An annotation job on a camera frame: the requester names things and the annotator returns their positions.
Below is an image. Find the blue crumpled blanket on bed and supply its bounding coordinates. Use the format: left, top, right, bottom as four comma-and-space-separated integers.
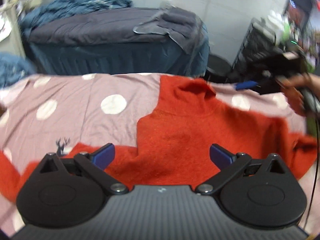
19, 0, 133, 36

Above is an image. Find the grey towel on bed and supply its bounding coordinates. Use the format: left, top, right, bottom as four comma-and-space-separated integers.
133, 7, 203, 54

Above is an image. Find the white medical machine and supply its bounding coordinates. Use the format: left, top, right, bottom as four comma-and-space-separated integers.
0, 0, 25, 58

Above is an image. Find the person's right hand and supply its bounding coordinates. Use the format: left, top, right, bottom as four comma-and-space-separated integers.
276, 73, 320, 116

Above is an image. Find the blue crumpled cloth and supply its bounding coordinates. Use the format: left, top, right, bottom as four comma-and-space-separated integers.
0, 52, 37, 88

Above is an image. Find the black wire shelf rack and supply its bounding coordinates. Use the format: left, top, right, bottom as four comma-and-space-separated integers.
227, 18, 300, 83

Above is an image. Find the red knit sweater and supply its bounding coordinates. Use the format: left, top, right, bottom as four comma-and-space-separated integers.
0, 75, 318, 203

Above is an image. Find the pink polka dot bedsheet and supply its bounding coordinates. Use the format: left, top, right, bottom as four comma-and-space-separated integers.
0, 73, 320, 237

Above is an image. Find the dark treatment bed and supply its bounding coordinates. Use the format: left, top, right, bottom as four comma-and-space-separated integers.
26, 8, 209, 76

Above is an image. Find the black round stool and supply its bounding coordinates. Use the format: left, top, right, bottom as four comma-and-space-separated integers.
203, 54, 232, 83

